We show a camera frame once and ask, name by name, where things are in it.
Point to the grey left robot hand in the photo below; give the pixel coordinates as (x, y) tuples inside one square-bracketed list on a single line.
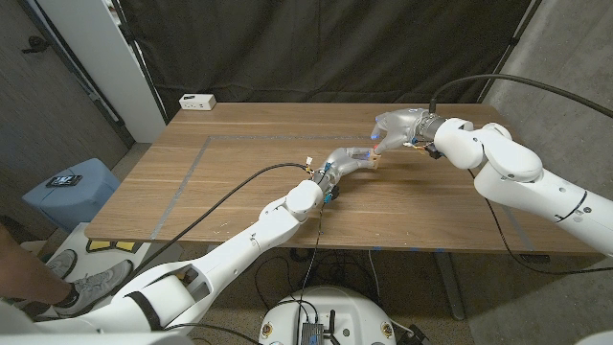
[(345, 161)]

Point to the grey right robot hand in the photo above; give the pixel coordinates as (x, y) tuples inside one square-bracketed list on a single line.
[(402, 127)]

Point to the wooden block with holes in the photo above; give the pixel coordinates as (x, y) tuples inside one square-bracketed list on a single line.
[(374, 160)]

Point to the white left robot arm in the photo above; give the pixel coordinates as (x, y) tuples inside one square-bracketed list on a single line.
[(220, 254)]

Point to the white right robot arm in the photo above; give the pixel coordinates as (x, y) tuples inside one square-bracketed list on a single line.
[(531, 182)]

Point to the black backdrop curtain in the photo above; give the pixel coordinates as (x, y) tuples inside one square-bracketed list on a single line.
[(325, 48)]

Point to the black backdrop stand pole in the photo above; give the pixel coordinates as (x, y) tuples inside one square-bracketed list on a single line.
[(507, 45), (139, 57)]

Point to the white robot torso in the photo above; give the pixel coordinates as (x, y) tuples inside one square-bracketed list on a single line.
[(354, 311)]

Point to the white power strip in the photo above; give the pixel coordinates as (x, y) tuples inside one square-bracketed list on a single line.
[(197, 102)]

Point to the grey table leg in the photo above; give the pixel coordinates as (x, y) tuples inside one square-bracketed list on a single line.
[(450, 287)]

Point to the small grey electronics module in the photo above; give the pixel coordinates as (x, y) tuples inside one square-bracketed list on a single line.
[(312, 334)]

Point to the white floor mat yellow print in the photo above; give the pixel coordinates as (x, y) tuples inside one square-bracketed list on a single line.
[(143, 249)]

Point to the blue plastic bin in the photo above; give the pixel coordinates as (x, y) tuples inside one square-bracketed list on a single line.
[(91, 196)]

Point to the grey sneaker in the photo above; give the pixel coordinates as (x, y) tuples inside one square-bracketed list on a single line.
[(100, 285), (62, 263)]

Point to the person's bare leg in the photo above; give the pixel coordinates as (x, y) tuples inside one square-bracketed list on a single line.
[(29, 282)]

